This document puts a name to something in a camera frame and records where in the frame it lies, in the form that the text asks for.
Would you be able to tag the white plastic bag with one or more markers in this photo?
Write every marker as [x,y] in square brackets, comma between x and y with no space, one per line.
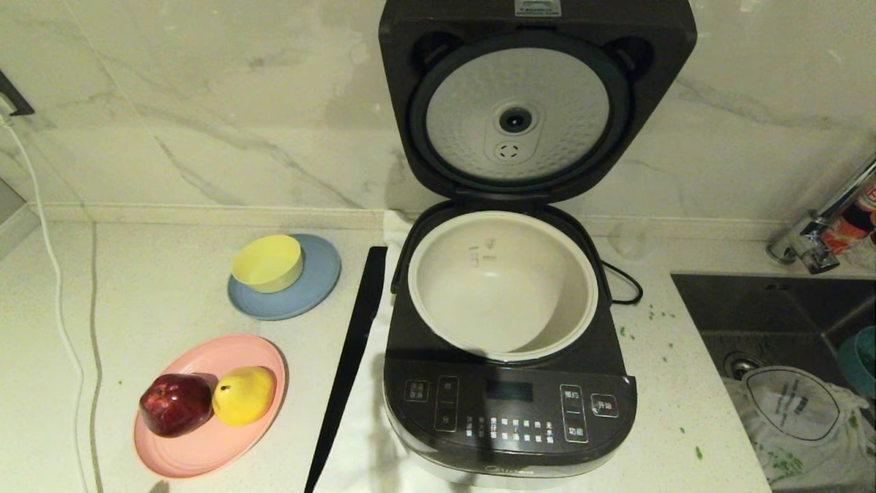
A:
[807,465]

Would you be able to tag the black rice cooker lid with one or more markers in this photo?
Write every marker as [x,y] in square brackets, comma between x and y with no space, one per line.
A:
[517,116]

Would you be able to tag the pink plate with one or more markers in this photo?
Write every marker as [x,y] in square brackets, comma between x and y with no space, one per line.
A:
[205,452]

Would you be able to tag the teal bowl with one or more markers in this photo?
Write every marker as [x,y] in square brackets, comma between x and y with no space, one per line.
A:
[864,359]

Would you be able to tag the chrome faucet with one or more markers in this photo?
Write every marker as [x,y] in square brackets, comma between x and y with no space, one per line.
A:
[807,243]

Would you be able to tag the steel sink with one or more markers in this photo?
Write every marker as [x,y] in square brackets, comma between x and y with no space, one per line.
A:
[753,308]

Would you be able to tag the blue plate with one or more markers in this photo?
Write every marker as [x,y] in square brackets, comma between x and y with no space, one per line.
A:
[318,281]

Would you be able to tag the black flat mat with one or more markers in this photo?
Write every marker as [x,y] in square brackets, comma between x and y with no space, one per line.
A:
[352,356]

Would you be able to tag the white inner pot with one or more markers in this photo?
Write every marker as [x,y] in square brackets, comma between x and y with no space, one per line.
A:
[499,294]

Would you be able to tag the yellow bowl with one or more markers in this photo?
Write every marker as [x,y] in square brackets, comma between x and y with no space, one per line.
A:
[267,263]

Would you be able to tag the black rice cooker body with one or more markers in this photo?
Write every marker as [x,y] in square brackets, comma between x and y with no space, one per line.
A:
[506,411]

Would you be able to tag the dark red apple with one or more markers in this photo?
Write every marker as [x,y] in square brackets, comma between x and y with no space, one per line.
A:
[176,405]

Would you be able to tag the red-label bottle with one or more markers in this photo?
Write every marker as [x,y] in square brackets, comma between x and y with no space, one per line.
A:
[869,197]

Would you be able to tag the yellow pear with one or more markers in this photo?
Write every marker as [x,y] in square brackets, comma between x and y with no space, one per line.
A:
[244,396]

